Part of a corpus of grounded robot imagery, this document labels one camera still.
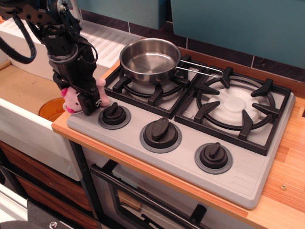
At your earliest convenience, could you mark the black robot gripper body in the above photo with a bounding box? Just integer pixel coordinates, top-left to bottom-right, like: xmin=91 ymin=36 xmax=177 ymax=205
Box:
xmin=48 ymin=47 xmax=100 ymax=98

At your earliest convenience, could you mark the grey toy stove top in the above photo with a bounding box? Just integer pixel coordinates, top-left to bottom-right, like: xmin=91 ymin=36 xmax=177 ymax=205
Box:
xmin=66 ymin=62 xmax=296 ymax=210

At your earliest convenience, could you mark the toy oven door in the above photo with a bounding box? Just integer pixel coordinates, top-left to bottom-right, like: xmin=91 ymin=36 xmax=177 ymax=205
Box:
xmin=89 ymin=163 xmax=263 ymax=229

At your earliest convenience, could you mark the black burner grate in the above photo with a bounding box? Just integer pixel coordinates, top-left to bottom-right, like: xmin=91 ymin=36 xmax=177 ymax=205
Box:
xmin=174 ymin=67 xmax=295 ymax=156
xmin=104 ymin=55 xmax=207 ymax=119

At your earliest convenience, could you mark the black braided cable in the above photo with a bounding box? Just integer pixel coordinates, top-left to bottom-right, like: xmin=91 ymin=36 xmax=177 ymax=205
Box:
xmin=0 ymin=14 xmax=37 ymax=64

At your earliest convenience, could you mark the black left stove knob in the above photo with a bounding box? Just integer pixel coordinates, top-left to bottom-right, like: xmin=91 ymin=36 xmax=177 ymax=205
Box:
xmin=98 ymin=102 xmax=131 ymax=130

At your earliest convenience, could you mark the stainless steel pan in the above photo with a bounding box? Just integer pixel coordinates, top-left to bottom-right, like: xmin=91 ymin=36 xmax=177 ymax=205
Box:
xmin=120 ymin=38 xmax=224 ymax=85

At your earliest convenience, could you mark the black oven door handle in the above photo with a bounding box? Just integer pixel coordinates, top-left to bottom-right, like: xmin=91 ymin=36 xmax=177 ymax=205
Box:
xmin=90 ymin=160 xmax=200 ymax=229

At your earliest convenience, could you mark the black right burner grate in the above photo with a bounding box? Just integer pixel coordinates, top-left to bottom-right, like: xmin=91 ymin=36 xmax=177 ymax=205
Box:
xmin=174 ymin=67 xmax=295 ymax=156

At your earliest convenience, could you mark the orange plastic bowl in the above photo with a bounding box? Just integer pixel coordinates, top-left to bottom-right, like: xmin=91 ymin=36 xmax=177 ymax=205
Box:
xmin=38 ymin=98 xmax=65 ymax=122

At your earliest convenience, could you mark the pink stuffed pig toy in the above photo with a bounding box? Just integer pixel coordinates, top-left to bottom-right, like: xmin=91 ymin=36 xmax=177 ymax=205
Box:
xmin=61 ymin=78 xmax=110 ymax=114

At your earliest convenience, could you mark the white toy sink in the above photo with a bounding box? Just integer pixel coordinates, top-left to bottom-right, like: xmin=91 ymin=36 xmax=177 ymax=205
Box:
xmin=0 ymin=21 xmax=139 ymax=181

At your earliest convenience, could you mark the black right stove knob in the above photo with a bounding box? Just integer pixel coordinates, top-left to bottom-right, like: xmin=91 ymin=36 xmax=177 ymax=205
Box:
xmin=194 ymin=142 xmax=233 ymax=175

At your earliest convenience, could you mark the black stove knob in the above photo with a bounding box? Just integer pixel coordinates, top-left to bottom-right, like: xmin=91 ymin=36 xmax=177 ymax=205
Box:
xmin=140 ymin=117 xmax=182 ymax=154
xmin=98 ymin=102 xmax=131 ymax=130
xmin=194 ymin=142 xmax=233 ymax=175

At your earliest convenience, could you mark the black middle stove knob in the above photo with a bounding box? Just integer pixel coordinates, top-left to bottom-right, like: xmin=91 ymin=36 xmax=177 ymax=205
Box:
xmin=140 ymin=117 xmax=182 ymax=154

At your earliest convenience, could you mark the black left burner grate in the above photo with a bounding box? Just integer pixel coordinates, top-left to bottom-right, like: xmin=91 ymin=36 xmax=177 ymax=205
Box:
xmin=104 ymin=55 xmax=207 ymax=119

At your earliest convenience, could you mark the wooden drawer front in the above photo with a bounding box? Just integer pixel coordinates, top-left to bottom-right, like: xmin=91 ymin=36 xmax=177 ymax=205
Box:
xmin=0 ymin=140 xmax=92 ymax=212

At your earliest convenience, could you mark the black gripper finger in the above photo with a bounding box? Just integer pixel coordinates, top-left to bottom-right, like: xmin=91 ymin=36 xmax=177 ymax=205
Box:
xmin=78 ymin=93 xmax=101 ymax=116
xmin=53 ymin=72 xmax=69 ymax=89

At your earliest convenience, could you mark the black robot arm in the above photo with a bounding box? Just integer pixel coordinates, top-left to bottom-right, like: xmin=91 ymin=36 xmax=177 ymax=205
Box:
xmin=0 ymin=0 xmax=102 ymax=116

